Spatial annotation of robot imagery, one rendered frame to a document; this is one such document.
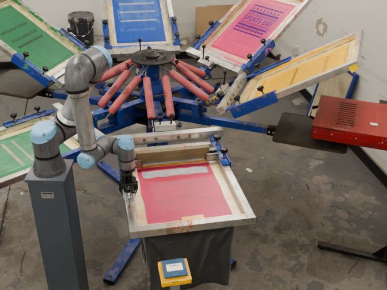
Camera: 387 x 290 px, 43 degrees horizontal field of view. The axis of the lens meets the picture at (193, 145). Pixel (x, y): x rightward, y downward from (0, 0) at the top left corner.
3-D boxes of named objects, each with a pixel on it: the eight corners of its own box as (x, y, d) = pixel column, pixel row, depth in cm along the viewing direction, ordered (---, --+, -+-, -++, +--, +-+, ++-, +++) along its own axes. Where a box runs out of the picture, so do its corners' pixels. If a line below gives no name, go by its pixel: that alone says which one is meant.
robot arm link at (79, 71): (74, 64, 190) (95, 172, 213) (91, 55, 198) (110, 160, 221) (50, 61, 195) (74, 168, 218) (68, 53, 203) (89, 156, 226)
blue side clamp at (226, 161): (230, 173, 274) (231, 161, 271) (222, 174, 273) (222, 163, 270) (217, 148, 300) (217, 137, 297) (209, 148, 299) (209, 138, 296)
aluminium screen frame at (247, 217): (255, 224, 232) (255, 217, 230) (130, 239, 222) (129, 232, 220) (216, 145, 300) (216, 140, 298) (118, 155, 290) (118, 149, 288)
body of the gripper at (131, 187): (121, 195, 229) (119, 173, 223) (120, 186, 236) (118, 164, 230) (137, 194, 230) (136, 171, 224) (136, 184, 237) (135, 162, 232)
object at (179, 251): (231, 286, 263) (235, 222, 241) (146, 298, 255) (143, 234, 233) (230, 281, 265) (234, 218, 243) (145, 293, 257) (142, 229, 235)
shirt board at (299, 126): (348, 133, 336) (351, 122, 332) (344, 163, 303) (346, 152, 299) (164, 103, 372) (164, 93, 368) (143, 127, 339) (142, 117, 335)
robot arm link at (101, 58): (40, 133, 235) (76, 48, 200) (61, 120, 246) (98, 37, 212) (59, 149, 234) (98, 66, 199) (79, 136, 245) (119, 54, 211)
